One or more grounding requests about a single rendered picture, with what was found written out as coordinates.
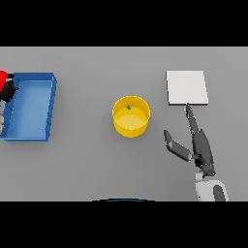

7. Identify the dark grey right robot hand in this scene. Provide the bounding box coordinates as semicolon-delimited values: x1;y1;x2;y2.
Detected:
163;103;217;178

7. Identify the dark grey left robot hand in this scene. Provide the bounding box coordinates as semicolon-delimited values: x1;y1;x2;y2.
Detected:
0;73;19;104

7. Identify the red beaker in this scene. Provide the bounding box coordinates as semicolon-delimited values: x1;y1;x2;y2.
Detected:
0;70;10;93

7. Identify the pale square measuring scale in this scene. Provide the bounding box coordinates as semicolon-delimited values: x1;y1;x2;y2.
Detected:
166;70;209;107

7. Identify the yellow bowl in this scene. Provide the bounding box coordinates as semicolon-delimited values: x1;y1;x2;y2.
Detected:
111;95;151;139

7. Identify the blue tray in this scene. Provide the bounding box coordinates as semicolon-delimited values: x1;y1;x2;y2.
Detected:
0;72;58;142

